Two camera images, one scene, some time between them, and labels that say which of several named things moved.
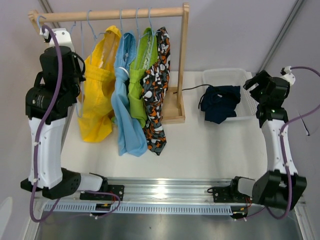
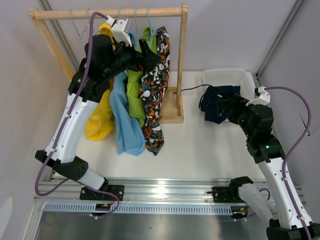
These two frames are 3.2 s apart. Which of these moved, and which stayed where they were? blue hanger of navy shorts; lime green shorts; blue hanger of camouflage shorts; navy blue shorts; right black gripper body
Moved: right black gripper body; blue hanger of navy shorts
Stayed: navy blue shorts; blue hanger of camouflage shorts; lime green shorts
